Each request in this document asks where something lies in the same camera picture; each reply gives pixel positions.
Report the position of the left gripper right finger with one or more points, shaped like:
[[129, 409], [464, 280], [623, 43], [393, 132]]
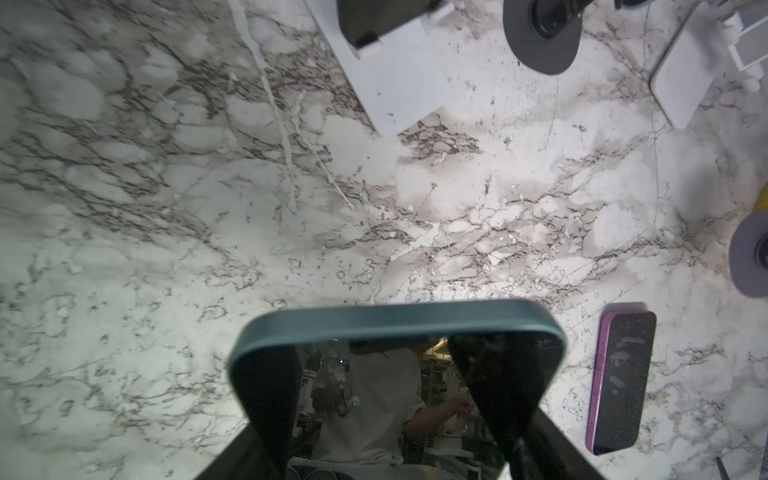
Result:
[[507, 375]]

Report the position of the white stand centre-left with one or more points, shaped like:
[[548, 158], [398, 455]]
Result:
[[397, 78]]

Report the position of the white folding phone stand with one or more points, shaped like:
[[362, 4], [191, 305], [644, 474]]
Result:
[[713, 40]]

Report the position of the black round stand back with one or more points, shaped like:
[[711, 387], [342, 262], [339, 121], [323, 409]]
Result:
[[545, 35]]

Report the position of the purple round phone stand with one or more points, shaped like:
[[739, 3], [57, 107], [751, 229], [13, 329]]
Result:
[[748, 256]]

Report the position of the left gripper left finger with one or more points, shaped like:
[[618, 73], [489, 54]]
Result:
[[266, 383]]

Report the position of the black phone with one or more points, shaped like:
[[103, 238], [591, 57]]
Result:
[[380, 397], [622, 363], [365, 21]]

